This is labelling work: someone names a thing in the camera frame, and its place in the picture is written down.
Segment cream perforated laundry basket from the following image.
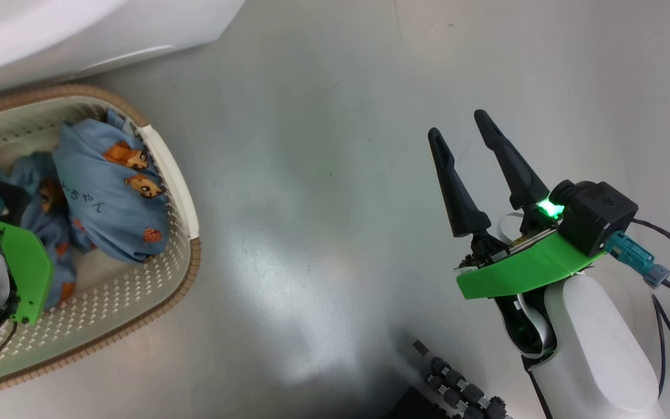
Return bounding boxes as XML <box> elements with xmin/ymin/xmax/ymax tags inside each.
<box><xmin>0</xmin><ymin>83</ymin><xmax>202</xmax><ymax>397</ymax></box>

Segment white front-load washing machine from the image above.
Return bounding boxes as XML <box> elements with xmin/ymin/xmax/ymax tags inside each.
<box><xmin>0</xmin><ymin>0</ymin><xmax>247</xmax><ymax>100</ymax></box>

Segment black cable with teal connector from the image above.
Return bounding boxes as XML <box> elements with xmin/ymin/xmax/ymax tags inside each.
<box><xmin>605</xmin><ymin>218</ymin><xmax>670</xmax><ymax>297</ymax></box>

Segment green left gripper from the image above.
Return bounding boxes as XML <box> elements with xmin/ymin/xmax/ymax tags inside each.
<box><xmin>0</xmin><ymin>212</ymin><xmax>54</xmax><ymax>325</ymax></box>

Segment blue bear-print garment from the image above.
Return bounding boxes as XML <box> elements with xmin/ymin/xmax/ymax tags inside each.
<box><xmin>0</xmin><ymin>152</ymin><xmax>98</xmax><ymax>309</ymax></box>
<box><xmin>53</xmin><ymin>109</ymin><xmax>172</xmax><ymax>264</ymax></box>

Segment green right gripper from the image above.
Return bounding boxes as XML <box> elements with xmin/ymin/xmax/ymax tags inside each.
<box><xmin>427</xmin><ymin>109</ymin><xmax>606</xmax><ymax>358</ymax></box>

